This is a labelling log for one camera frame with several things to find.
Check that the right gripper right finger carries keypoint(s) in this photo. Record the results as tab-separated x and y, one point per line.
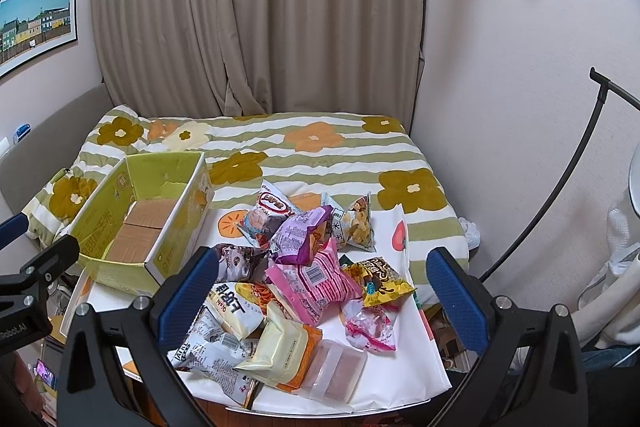
529	369

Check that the clear plastic container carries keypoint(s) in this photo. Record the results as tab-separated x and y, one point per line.
333	374

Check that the silver Oishi shrimp flakes bag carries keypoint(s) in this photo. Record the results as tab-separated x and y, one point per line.
271	209

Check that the purple snack bag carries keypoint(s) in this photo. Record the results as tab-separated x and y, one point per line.
300	237

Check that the cream Oishi snack bag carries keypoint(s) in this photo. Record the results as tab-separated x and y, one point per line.
240	307

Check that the silver grey snack bag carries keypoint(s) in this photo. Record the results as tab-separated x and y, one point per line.
209	350

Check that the orange snack pack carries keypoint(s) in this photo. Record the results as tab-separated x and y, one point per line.
298	352

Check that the grey cartoon snack bag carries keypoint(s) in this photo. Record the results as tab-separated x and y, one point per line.
237	263

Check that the grey potato chips bag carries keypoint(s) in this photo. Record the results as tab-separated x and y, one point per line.
351	226

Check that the grey headboard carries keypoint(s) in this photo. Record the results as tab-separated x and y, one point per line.
50	147

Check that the beige curtain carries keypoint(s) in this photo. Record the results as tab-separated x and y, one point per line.
202	58

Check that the framed town picture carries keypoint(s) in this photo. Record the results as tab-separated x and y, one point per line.
30	28

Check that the gold Pillows chocolate bag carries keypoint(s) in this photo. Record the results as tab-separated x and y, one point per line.
380	283

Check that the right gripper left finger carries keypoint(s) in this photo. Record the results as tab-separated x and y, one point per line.
92	390

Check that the pink white candy bag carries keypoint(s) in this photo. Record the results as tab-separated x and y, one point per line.
369	329

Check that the floral striped quilt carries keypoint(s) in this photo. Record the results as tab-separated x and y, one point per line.
302	154

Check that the black lamp stand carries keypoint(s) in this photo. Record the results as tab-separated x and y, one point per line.
606	86

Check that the white clothes pile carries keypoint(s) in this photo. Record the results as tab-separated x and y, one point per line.
608	308

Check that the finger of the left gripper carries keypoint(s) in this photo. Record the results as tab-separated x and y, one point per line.
40	273
12	229

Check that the green cardboard box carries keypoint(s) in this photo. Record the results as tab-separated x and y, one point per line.
140	225

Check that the cream yellow snack pack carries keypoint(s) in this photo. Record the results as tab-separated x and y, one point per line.
266	363

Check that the pink striped snack bag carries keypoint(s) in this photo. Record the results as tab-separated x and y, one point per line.
309	289

